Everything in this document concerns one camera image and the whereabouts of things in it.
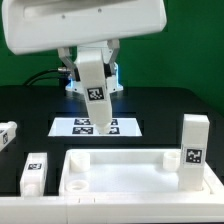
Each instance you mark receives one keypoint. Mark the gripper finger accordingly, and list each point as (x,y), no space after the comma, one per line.
(110,55)
(65,56)

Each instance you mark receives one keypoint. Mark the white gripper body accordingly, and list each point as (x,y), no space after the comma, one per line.
(40,25)

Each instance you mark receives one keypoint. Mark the white desk top tray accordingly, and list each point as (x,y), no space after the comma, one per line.
(120,170)

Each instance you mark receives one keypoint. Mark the white sheet with markers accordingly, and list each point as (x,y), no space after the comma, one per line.
(80,127)

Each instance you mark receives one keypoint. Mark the white L-shaped corner fence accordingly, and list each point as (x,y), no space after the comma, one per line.
(85,207)

